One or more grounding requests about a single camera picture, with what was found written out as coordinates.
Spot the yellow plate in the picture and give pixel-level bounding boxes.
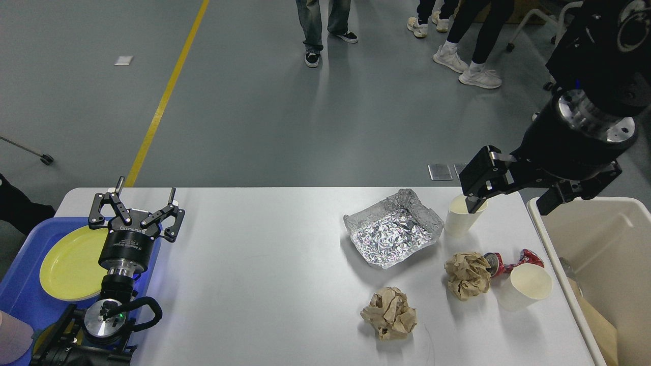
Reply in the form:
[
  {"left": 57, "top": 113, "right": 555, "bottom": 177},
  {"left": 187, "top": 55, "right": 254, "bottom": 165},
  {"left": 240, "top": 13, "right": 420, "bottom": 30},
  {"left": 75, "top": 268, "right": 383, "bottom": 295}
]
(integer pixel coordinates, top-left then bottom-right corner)
[{"left": 39, "top": 227, "right": 108, "bottom": 299}]

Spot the pink plate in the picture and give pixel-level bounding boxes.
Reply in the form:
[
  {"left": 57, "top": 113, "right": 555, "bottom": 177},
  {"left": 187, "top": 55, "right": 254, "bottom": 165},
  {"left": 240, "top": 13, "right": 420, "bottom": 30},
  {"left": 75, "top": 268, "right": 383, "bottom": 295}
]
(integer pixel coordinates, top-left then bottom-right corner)
[{"left": 58, "top": 290, "right": 100, "bottom": 302}]

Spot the white paper on floor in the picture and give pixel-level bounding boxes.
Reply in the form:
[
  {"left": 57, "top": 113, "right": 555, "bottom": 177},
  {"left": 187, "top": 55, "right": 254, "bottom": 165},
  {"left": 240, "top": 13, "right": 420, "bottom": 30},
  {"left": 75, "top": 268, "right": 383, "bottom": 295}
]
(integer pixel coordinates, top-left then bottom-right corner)
[{"left": 114, "top": 55, "right": 134, "bottom": 66}]

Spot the floor socket plate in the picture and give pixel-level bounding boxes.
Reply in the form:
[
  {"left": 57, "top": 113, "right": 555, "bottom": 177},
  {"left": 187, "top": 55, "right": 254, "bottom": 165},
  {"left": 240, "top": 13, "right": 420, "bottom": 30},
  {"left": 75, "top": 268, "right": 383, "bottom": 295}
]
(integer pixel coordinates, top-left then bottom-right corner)
[
  {"left": 453, "top": 164, "right": 467, "bottom": 180},
  {"left": 427, "top": 164, "right": 454, "bottom": 181}
]

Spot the person in blue jeans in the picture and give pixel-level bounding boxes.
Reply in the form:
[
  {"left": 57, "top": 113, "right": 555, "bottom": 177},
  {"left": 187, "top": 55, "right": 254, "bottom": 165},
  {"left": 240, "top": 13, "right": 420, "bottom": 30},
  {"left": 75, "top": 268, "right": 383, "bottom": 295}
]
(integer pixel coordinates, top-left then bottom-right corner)
[{"left": 295, "top": 1, "right": 359, "bottom": 69}]

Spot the white office chair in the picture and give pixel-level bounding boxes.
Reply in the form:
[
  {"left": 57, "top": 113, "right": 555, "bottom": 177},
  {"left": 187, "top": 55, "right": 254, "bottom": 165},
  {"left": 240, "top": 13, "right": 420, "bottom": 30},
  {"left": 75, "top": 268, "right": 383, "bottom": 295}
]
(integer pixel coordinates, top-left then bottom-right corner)
[{"left": 506, "top": 0, "right": 583, "bottom": 52}]

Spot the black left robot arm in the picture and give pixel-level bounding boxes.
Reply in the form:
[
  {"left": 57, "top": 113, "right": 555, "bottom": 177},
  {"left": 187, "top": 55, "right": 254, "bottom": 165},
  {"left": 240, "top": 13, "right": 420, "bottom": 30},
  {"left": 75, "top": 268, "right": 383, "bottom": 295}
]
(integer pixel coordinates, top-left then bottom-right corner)
[{"left": 29, "top": 177, "right": 185, "bottom": 365}]

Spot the brown paper ball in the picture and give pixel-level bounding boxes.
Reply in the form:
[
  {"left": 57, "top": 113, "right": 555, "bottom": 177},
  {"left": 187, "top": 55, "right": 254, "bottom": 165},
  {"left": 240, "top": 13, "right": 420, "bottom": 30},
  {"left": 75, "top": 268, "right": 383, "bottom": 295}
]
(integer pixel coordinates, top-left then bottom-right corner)
[
  {"left": 445, "top": 252, "right": 491, "bottom": 301},
  {"left": 360, "top": 287, "right": 417, "bottom": 341}
]

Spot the crushed red can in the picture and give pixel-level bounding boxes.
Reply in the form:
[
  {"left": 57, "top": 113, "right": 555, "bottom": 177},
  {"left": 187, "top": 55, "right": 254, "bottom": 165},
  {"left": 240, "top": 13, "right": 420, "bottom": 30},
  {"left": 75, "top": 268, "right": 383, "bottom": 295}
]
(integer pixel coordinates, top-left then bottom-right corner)
[{"left": 483, "top": 249, "right": 545, "bottom": 278}]

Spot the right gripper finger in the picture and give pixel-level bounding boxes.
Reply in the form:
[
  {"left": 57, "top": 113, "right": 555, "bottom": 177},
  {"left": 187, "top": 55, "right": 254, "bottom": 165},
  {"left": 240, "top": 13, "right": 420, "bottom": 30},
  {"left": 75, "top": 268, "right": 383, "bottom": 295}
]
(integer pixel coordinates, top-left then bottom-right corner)
[
  {"left": 536, "top": 162, "right": 622, "bottom": 216},
  {"left": 459, "top": 145, "right": 540, "bottom": 214}
]

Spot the beige plastic bin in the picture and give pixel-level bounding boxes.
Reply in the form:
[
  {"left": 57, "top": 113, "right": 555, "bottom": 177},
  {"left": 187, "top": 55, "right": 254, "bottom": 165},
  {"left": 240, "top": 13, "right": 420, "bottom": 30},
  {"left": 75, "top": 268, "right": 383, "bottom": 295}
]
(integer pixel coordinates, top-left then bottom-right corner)
[{"left": 527, "top": 197, "right": 650, "bottom": 365}]

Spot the grey mug yellow inside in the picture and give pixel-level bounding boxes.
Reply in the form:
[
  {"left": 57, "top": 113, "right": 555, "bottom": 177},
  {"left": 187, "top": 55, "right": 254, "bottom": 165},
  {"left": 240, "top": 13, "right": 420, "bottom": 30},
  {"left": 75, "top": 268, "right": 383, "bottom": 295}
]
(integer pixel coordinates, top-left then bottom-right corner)
[{"left": 31, "top": 323, "right": 84, "bottom": 355}]

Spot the person in black leggings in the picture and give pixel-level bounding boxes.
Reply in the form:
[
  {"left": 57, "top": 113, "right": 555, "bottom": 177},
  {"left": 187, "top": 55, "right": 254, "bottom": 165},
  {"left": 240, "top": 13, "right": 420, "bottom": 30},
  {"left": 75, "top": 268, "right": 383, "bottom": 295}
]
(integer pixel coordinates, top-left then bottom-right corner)
[{"left": 432, "top": 0, "right": 517, "bottom": 90}]

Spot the blue plastic tray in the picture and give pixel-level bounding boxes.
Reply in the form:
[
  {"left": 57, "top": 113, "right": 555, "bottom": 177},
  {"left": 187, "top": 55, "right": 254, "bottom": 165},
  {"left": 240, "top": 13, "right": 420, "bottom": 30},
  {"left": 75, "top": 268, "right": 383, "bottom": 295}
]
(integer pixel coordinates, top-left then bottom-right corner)
[{"left": 1, "top": 217, "right": 161, "bottom": 365}]

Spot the brown paper bag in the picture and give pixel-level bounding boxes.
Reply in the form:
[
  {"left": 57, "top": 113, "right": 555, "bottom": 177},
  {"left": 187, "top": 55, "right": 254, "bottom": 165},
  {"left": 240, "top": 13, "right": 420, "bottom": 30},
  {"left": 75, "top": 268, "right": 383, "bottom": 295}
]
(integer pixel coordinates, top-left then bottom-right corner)
[{"left": 568, "top": 278, "right": 619, "bottom": 365}]

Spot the pink cup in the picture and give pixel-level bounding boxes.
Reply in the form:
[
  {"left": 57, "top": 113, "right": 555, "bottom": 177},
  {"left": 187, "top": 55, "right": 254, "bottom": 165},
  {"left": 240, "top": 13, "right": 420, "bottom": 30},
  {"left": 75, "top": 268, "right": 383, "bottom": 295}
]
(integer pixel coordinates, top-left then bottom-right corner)
[{"left": 1, "top": 311, "right": 34, "bottom": 364}]

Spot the white paper cup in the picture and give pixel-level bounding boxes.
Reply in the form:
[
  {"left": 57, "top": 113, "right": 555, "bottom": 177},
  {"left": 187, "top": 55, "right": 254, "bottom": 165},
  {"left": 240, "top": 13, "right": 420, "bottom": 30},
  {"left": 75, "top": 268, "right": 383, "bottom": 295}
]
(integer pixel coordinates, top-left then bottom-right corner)
[
  {"left": 444, "top": 195, "right": 488, "bottom": 237},
  {"left": 497, "top": 263, "right": 553, "bottom": 311}
]

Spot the cardboard box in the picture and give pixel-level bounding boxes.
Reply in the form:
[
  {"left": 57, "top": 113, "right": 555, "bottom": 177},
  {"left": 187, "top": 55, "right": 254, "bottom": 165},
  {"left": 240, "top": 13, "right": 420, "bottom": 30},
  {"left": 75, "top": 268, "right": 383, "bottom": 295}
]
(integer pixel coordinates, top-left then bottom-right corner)
[{"left": 506, "top": 0, "right": 552, "bottom": 24}]

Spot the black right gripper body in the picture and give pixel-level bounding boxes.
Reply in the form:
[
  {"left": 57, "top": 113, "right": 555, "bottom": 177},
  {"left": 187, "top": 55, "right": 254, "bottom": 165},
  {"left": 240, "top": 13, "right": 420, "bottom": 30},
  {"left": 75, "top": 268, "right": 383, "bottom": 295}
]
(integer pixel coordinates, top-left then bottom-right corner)
[{"left": 512, "top": 89, "right": 637, "bottom": 188}]

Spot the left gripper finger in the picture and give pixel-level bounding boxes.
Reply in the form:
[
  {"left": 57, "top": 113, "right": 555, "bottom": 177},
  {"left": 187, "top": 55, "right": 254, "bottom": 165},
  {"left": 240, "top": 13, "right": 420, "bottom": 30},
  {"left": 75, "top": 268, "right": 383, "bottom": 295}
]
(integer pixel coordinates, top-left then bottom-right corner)
[
  {"left": 140, "top": 188, "right": 186, "bottom": 242},
  {"left": 88, "top": 176, "right": 134, "bottom": 230}
]

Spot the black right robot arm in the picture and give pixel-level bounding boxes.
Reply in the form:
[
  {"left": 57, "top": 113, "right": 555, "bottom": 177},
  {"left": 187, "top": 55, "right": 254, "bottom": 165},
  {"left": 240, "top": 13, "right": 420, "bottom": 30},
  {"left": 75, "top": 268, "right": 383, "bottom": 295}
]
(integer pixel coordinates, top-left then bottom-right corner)
[{"left": 459, "top": 1, "right": 649, "bottom": 215}]

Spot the chair leg with caster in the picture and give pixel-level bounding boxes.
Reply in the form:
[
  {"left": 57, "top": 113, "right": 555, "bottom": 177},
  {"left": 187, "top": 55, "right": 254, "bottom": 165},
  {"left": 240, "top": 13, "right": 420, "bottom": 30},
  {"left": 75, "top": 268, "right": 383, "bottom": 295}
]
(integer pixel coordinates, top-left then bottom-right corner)
[{"left": 1, "top": 134, "right": 55, "bottom": 165}]

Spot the aluminium foil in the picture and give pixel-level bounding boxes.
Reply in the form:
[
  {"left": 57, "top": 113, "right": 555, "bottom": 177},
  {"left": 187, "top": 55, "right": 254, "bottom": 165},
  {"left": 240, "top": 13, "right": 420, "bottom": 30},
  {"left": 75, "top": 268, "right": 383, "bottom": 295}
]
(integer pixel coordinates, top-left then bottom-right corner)
[{"left": 343, "top": 189, "right": 444, "bottom": 269}]

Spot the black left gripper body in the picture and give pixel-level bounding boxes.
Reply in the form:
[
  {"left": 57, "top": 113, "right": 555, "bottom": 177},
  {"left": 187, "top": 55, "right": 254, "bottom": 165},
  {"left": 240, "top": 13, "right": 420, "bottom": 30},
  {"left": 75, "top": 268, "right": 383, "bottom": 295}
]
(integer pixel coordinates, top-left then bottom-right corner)
[{"left": 98, "top": 226, "right": 161, "bottom": 273}]

